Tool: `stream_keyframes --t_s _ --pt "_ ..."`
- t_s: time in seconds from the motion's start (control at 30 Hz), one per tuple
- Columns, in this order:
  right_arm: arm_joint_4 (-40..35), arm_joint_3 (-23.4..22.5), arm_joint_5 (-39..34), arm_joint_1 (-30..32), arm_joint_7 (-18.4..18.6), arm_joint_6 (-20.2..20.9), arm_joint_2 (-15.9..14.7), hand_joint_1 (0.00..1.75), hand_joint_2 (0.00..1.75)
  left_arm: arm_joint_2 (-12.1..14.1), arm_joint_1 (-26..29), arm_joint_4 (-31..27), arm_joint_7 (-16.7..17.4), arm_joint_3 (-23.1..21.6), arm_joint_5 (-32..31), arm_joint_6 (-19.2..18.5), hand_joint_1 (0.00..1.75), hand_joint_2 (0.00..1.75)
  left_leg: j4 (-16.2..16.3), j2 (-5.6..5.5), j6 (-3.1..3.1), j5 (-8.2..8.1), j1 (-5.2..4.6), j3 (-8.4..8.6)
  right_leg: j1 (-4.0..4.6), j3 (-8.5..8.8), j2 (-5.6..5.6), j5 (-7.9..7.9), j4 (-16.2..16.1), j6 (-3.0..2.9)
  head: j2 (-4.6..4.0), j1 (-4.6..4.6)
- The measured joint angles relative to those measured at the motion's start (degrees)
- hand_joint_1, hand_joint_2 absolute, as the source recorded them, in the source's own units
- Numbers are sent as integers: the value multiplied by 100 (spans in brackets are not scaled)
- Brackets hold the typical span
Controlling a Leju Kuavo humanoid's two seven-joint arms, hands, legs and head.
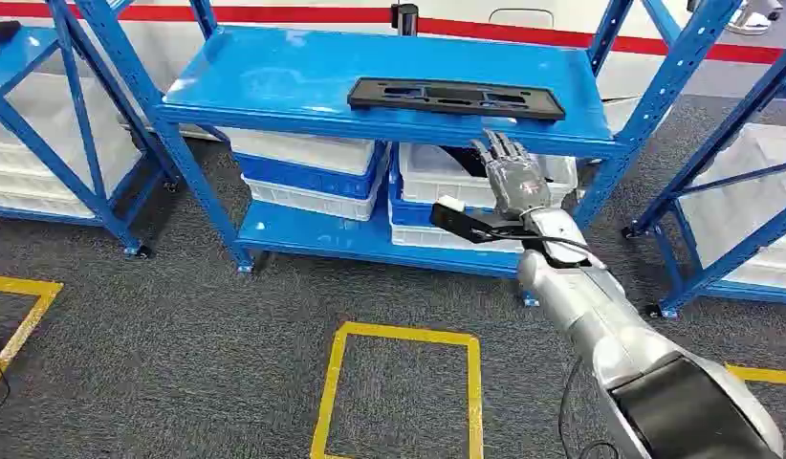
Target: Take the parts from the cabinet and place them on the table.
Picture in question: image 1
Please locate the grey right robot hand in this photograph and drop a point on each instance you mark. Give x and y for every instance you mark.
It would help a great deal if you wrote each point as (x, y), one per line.
(516, 180)

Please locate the long black plastic panel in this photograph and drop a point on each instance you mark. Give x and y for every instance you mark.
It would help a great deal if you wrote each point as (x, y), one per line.
(367, 95)

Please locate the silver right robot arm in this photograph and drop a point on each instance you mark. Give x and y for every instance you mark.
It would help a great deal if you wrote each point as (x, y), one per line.
(596, 310)

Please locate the black plastic part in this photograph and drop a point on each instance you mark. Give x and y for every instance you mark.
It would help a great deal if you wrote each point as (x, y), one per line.
(462, 161)

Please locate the blue plastic bin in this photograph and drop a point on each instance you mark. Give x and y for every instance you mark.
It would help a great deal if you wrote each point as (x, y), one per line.
(409, 214)
(304, 180)

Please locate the blue metal shelf rack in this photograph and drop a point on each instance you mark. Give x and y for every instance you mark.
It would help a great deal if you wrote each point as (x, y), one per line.
(76, 184)
(716, 146)
(272, 76)

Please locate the grey white machine base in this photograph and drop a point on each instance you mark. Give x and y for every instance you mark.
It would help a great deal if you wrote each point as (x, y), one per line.
(751, 22)

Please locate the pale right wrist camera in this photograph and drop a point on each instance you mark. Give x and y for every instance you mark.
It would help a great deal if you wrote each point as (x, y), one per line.
(456, 222)

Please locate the black round post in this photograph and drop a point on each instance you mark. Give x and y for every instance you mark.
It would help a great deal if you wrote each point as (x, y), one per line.
(404, 19)

